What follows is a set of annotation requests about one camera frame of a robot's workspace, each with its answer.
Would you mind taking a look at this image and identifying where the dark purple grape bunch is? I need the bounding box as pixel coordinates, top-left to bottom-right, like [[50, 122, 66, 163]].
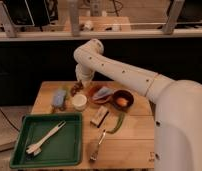
[[71, 82, 83, 96]]

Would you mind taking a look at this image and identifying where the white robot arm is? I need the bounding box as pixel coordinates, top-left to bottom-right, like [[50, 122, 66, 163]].
[[74, 39, 202, 171]]

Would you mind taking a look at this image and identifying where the white paper cup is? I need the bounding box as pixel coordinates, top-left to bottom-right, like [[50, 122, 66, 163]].
[[72, 94, 87, 111]]

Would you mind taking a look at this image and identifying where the orange red plate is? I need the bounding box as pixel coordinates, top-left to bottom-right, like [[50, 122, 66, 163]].
[[87, 85, 113, 104]]

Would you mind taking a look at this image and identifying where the green leafy vegetable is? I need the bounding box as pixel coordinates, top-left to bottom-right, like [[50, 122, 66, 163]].
[[60, 85, 70, 100]]

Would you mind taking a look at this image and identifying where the grey folded cloth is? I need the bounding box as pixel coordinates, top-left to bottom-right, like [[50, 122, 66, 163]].
[[92, 86, 113, 100]]

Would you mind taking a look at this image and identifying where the small wooden block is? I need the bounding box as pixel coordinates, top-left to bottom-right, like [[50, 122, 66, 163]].
[[90, 106, 109, 127]]

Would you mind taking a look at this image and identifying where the dark brown bowl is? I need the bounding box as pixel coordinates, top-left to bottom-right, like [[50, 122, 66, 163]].
[[112, 90, 134, 111]]

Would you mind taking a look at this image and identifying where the orange fruit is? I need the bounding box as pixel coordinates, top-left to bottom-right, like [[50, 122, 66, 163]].
[[116, 97, 128, 107]]

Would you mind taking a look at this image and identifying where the wooden table board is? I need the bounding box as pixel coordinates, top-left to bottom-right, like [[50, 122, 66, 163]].
[[26, 80, 157, 171]]

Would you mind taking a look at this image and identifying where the green chili pepper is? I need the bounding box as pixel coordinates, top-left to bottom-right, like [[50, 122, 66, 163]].
[[106, 113, 125, 134]]

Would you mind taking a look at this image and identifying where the green plastic tray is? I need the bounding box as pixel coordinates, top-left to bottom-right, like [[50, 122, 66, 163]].
[[10, 113, 83, 169]]

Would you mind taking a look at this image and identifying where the metal fork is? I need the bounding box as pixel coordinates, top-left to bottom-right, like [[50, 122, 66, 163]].
[[89, 130, 106, 162]]

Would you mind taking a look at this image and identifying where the black cable left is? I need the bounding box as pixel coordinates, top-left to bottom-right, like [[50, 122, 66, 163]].
[[0, 106, 21, 133]]

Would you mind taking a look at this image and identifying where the metal frame rail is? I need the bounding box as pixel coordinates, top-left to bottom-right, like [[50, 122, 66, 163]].
[[0, 0, 202, 41]]

